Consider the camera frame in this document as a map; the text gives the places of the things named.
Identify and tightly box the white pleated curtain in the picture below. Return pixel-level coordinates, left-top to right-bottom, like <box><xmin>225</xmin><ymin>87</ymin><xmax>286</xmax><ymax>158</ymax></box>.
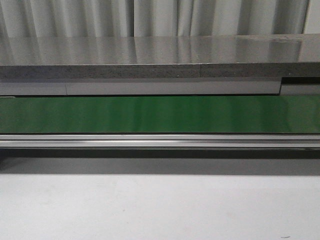
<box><xmin>0</xmin><ymin>0</ymin><xmax>320</xmax><ymax>38</ymax></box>

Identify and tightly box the green conveyor belt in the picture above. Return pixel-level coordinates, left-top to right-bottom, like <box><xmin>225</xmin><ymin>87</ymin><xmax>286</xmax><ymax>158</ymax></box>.
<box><xmin>0</xmin><ymin>95</ymin><xmax>320</xmax><ymax>134</ymax></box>

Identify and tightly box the aluminium front conveyor rail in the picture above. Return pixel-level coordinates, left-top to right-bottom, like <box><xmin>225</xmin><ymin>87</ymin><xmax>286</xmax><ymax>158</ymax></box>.
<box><xmin>0</xmin><ymin>133</ymin><xmax>320</xmax><ymax>149</ymax></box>

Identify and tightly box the grey rear conveyor rail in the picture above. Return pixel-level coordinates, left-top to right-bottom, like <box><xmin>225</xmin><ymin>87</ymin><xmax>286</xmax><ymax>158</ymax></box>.
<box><xmin>0</xmin><ymin>77</ymin><xmax>320</xmax><ymax>96</ymax></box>

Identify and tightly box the grey stone slab table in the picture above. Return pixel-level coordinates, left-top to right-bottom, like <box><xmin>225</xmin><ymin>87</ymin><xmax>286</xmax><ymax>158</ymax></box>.
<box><xmin>0</xmin><ymin>34</ymin><xmax>320</xmax><ymax>79</ymax></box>

